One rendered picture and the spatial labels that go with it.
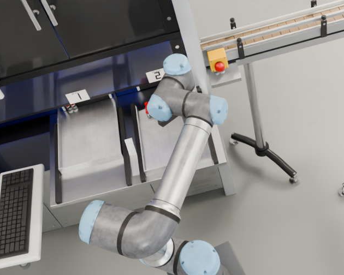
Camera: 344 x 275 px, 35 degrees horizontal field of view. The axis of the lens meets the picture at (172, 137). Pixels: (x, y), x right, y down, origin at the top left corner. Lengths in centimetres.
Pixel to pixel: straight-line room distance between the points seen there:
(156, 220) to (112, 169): 83
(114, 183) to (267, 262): 102
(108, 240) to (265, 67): 237
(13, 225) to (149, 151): 61
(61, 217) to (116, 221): 163
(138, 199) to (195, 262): 123
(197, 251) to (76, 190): 64
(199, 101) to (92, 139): 89
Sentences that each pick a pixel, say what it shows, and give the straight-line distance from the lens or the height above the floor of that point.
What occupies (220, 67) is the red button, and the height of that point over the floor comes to 101.
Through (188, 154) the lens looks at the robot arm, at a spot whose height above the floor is 143.
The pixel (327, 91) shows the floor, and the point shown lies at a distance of 340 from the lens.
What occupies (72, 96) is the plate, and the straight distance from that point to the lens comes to 227.
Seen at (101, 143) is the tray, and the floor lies 88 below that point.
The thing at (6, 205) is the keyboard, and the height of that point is 83.
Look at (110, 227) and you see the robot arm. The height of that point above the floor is 141.
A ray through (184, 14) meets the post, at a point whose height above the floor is 128.
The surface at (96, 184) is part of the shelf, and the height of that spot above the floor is 88.
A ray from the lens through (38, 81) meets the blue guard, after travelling 221.
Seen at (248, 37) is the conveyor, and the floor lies 97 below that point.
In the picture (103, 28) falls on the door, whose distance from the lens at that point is 205.
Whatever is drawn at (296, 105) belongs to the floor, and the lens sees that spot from 334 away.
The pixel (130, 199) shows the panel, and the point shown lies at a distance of 290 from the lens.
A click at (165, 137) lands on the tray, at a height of 88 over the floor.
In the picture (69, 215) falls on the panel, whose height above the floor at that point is 19.
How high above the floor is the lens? 256
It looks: 51 degrees down
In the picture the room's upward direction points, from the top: 20 degrees counter-clockwise
